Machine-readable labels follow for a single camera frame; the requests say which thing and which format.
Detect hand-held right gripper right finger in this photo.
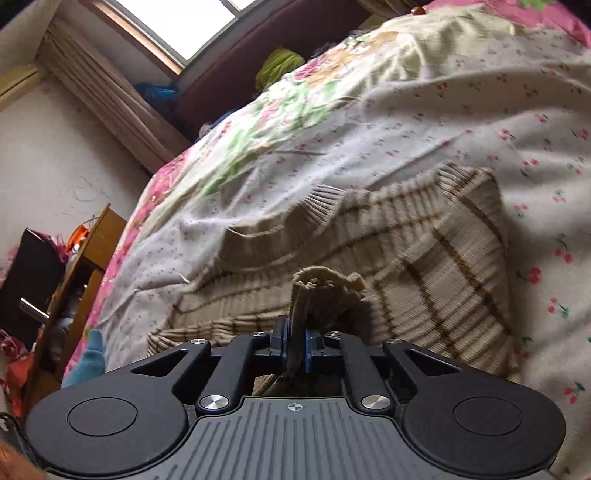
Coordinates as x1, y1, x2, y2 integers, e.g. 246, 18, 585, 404
304, 328, 463, 414

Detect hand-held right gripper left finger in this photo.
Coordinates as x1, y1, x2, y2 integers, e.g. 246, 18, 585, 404
131, 316, 291, 414

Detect beige striped ribbed sweater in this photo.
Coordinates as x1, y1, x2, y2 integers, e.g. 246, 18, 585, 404
147, 161, 521, 398

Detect teal fleece blanket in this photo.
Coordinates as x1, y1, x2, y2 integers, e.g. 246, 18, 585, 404
61, 329, 108, 389

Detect wooden bedside cabinet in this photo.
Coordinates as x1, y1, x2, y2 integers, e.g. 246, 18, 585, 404
23, 203, 129, 408

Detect orange item on cabinet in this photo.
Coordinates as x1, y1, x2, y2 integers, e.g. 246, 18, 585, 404
65, 224, 92, 253

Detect pink floral quilt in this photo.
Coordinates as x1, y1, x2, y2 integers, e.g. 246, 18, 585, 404
62, 0, 591, 376

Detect red cloth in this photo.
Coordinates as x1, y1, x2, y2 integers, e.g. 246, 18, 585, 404
0, 329, 37, 417

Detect green cloth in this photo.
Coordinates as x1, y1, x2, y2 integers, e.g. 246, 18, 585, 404
255, 46, 306, 92

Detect blue cloth by window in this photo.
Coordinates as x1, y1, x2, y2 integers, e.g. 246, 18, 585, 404
135, 82, 179, 110

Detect dark maroon headboard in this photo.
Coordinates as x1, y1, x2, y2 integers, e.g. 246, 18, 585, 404
172, 0, 385, 140

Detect white cherry print bedsheet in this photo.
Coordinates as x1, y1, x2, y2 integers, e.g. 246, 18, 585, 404
92, 25, 591, 480

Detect orange fuzzy cloth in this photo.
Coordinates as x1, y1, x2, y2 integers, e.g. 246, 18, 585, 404
0, 440, 45, 480

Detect beige curtain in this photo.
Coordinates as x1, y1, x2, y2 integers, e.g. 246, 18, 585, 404
39, 18, 193, 175

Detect window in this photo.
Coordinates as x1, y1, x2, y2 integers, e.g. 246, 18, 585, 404
91, 0, 260, 75

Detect black panel with metal handle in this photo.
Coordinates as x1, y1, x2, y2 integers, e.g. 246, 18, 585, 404
0, 227, 66, 339

